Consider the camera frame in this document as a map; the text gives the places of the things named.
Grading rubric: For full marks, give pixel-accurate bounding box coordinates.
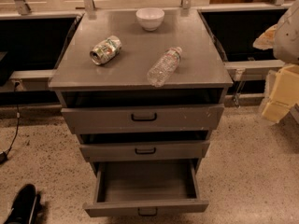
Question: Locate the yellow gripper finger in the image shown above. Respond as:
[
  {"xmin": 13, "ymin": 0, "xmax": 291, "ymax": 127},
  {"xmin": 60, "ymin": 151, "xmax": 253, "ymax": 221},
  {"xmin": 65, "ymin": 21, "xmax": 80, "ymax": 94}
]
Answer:
[
  {"xmin": 260, "ymin": 64, "xmax": 299, "ymax": 123},
  {"xmin": 253, "ymin": 24, "xmax": 278, "ymax": 50}
]

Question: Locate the clear plastic water bottle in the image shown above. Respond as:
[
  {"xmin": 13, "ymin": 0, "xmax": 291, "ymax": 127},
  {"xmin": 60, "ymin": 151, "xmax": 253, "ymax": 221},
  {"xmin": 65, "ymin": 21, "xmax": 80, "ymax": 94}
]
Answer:
[{"xmin": 147, "ymin": 47, "xmax": 182, "ymax": 87}]

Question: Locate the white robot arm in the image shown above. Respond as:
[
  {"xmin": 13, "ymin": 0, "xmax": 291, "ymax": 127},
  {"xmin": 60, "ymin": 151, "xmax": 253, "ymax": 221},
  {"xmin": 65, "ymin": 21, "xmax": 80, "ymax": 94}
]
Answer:
[{"xmin": 253, "ymin": 0, "xmax": 299, "ymax": 123}]

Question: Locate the grey top drawer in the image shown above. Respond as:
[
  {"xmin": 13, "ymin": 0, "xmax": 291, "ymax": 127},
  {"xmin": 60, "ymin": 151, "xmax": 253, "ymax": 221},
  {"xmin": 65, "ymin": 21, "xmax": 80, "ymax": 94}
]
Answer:
[{"xmin": 62, "ymin": 105, "xmax": 224, "ymax": 134}]

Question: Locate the grey drawer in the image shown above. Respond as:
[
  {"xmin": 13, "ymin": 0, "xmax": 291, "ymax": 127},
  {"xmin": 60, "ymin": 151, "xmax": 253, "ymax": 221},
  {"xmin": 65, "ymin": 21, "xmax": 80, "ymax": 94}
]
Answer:
[
  {"xmin": 79, "ymin": 141, "xmax": 209, "ymax": 162},
  {"xmin": 83, "ymin": 160, "xmax": 208, "ymax": 217},
  {"xmin": 62, "ymin": 105, "xmax": 224, "ymax": 134}
]

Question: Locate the grey middle drawer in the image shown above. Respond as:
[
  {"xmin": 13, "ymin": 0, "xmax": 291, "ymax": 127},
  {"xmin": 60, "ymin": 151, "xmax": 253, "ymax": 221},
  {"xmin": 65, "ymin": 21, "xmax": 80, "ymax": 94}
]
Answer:
[{"xmin": 79, "ymin": 141, "xmax": 209, "ymax": 162}]

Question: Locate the grey drawer cabinet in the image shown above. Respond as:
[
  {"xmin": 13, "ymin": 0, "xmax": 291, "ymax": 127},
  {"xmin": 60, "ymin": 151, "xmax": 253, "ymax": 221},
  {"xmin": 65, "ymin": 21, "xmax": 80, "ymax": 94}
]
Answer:
[{"xmin": 48, "ymin": 8, "xmax": 234, "ymax": 175}]

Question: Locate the grey bottom drawer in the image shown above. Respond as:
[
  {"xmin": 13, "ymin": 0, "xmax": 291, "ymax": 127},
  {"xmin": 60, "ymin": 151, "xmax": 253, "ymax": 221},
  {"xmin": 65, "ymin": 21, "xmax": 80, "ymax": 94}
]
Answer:
[{"xmin": 83, "ymin": 160, "xmax": 208, "ymax": 217}]

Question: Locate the white bowl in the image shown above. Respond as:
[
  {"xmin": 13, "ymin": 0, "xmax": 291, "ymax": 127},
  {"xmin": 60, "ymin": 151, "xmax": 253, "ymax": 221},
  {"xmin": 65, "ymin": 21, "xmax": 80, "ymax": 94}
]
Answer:
[{"xmin": 135, "ymin": 7, "xmax": 164, "ymax": 31}]

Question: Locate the crushed green soda can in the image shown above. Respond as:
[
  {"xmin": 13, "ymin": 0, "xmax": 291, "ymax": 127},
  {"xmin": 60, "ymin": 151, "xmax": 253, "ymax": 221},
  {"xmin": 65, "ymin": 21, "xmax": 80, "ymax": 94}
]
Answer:
[{"xmin": 90, "ymin": 35, "xmax": 122, "ymax": 65}]

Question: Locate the black shoe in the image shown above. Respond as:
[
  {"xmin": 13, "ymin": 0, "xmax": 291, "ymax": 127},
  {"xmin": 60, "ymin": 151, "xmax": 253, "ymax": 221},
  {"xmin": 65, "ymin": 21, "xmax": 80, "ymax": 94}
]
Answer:
[{"xmin": 4, "ymin": 184, "xmax": 42, "ymax": 224}]

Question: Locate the black cable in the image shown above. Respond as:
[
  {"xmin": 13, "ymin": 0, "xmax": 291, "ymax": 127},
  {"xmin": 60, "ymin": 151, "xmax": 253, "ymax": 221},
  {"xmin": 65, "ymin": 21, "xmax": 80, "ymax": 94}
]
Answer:
[{"xmin": 0, "ymin": 81, "xmax": 21, "ymax": 165}]

